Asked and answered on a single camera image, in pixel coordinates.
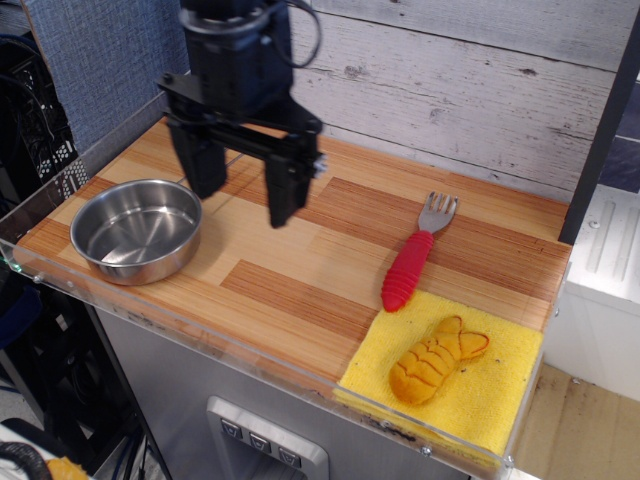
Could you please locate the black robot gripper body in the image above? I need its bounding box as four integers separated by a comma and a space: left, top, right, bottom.
158, 1, 323, 160

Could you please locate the dark vertical post right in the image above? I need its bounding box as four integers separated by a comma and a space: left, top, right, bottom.
558, 13, 639, 245

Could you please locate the stainless steel pan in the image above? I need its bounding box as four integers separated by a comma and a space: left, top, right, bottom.
70, 179, 203, 286

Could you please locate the white ridged appliance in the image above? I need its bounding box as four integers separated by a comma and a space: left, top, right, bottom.
544, 186, 639, 400

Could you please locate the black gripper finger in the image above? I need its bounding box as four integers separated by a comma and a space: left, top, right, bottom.
167, 117, 227, 199
265, 134, 320, 228

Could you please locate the orange object bottom left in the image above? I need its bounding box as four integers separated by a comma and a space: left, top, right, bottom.
46, 457, 91, 480

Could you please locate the black cable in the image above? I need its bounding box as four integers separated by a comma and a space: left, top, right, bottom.
279, 0, 324, 70

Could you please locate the red handled metal fork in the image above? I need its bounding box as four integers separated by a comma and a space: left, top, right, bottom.
381, 192, 459, 312

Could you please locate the orange plush bread toy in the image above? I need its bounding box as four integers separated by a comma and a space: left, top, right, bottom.
388, 316, 490, 405

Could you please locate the silver dispenser panel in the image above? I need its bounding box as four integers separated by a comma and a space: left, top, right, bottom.
206, 396, 330, 479

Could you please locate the yellow cloth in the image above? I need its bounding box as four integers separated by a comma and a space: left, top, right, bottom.
334, 291, 543, 472

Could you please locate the clear acrylic table guard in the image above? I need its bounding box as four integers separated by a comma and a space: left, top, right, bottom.
0, 92, 571, 480

